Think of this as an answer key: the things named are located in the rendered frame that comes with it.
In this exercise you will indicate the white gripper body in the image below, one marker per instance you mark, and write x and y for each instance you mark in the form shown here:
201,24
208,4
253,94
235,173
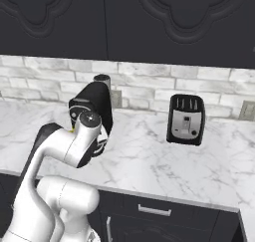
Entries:
102,144

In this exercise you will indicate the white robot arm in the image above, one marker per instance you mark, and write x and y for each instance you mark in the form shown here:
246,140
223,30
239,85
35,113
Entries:
50,146

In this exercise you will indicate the black coffee machine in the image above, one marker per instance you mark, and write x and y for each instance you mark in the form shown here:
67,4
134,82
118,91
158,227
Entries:
99,100

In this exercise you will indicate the black and silver toaster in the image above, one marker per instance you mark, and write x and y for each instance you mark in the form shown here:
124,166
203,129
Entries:
186,120

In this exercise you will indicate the black base cupboard door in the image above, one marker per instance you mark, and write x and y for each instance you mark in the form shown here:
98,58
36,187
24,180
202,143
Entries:
6,193
149,231

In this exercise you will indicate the black drawer front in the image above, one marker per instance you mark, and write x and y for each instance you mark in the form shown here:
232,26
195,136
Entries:
186,209

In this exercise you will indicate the grey wall socket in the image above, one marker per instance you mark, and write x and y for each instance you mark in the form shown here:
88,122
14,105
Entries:
116,99
247,110

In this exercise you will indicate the black wall cupboard door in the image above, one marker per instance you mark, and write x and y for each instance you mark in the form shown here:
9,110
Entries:
179,23
53,20

